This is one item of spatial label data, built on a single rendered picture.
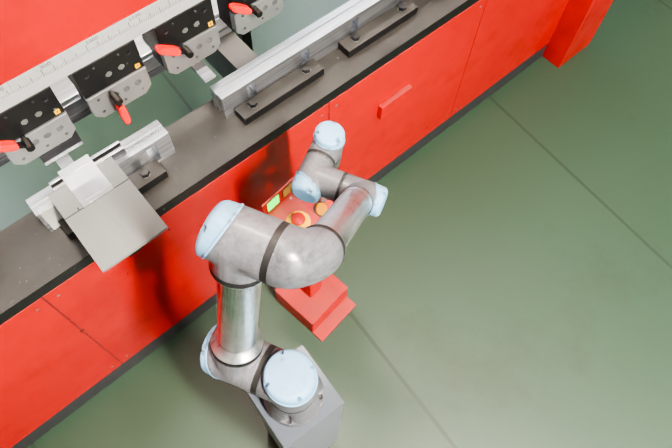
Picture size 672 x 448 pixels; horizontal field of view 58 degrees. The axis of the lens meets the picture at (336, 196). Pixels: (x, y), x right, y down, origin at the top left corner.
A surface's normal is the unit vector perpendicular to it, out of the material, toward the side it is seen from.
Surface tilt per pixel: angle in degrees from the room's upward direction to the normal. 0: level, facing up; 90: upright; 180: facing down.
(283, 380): 8
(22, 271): 0
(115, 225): 0
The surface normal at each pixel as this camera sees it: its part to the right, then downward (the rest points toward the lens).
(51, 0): 0.65, 0.67
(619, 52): 0.02, -0.47
